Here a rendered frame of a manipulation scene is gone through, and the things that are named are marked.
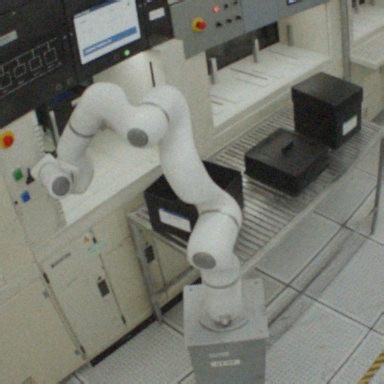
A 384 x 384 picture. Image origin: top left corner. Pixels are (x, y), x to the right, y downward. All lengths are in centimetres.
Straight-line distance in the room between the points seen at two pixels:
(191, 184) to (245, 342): 60
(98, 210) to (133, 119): 95
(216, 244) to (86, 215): 82
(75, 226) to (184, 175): 83
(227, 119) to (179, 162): 121
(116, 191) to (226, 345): 83
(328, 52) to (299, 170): 131
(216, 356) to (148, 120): 88
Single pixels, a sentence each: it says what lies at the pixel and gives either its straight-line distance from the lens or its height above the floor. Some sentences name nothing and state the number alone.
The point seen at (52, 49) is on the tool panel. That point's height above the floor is 159.
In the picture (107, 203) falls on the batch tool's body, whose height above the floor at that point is 85.
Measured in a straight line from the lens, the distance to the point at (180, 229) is 198.
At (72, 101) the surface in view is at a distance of 249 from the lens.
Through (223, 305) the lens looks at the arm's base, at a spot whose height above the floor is 86.
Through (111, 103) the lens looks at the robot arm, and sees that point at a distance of 127.
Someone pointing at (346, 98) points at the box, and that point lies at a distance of 241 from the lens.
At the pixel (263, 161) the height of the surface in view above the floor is 86.
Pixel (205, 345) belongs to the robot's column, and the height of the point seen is 74.
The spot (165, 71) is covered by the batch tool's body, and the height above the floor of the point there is 130.
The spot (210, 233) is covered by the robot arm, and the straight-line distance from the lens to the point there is 139.
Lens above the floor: 210
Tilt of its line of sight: 37 degrees down
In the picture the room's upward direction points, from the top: 9 degrees counter-clockwise
